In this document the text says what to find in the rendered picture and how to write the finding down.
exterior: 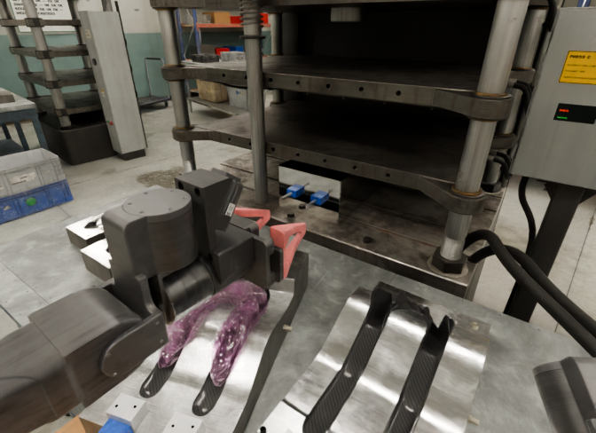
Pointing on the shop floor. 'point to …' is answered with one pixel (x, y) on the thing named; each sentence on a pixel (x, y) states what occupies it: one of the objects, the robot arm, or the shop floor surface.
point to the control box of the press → (558, 140)
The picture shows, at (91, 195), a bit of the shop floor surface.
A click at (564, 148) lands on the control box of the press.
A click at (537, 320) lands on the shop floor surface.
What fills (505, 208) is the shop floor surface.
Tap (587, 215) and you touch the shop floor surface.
